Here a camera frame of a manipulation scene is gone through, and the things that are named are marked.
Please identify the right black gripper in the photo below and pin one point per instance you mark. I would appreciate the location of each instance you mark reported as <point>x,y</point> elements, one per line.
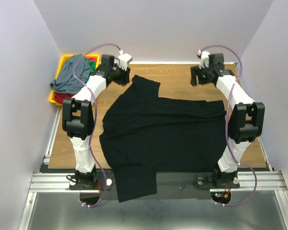
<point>196,71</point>

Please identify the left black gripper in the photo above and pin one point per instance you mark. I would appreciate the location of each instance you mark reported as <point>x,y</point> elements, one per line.
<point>125,79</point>

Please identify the black t shirt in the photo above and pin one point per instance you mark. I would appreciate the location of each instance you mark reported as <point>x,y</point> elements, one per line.
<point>144,134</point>

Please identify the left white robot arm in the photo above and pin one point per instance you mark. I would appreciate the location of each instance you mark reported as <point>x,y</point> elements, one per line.
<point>79,117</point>

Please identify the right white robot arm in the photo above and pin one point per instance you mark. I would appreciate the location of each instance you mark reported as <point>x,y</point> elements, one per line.
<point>244,118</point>

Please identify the green t shirt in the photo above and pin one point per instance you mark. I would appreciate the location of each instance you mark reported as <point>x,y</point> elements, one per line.
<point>90,66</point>

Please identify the grey blue t shirt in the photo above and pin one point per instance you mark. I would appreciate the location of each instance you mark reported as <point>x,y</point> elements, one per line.
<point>66,82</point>

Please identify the red t shirt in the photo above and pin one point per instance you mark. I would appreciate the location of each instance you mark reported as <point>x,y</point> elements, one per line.
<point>59,97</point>

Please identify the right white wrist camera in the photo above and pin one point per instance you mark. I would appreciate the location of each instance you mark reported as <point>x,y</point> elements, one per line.
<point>204,59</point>

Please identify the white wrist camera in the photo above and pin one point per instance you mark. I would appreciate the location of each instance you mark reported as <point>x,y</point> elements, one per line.
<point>123,59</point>
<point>204,59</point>

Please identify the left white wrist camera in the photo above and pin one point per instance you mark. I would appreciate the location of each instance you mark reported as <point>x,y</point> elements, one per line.
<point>123,59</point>

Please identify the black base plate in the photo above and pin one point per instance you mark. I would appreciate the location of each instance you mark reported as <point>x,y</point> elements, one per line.
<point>97,186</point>

